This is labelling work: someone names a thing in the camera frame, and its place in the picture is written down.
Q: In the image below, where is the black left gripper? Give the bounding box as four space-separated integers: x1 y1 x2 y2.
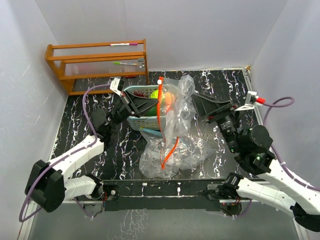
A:
107 90 159 130

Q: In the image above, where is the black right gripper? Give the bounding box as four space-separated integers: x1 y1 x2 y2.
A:
190 93 242 153

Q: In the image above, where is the clear zip top bag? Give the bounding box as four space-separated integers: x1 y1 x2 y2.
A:
139 75 215 179

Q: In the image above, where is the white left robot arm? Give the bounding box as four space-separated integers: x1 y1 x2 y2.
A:
24 91 158 213

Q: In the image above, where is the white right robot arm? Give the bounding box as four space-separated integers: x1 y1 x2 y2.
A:
191 91 320 232

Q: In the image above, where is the teal plastic basket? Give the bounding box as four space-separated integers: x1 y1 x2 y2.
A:
122 84 181 132

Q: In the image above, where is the green custard apple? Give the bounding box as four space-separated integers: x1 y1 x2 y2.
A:
149 89 162 99

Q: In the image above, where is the orange peach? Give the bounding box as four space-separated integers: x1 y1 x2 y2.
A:
164 92 176 107

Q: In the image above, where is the green white marker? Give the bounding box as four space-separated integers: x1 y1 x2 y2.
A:
113 61 138 66

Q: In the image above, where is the wooden rack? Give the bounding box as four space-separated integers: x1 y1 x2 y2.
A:
44 39 150 96

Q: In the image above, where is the pink white marker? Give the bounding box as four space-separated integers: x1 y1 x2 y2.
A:
110 42 138 47

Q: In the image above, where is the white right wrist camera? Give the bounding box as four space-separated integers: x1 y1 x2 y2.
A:
235 91 266 112

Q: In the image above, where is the black metal base rail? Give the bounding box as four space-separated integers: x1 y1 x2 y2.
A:
75 179 256 217

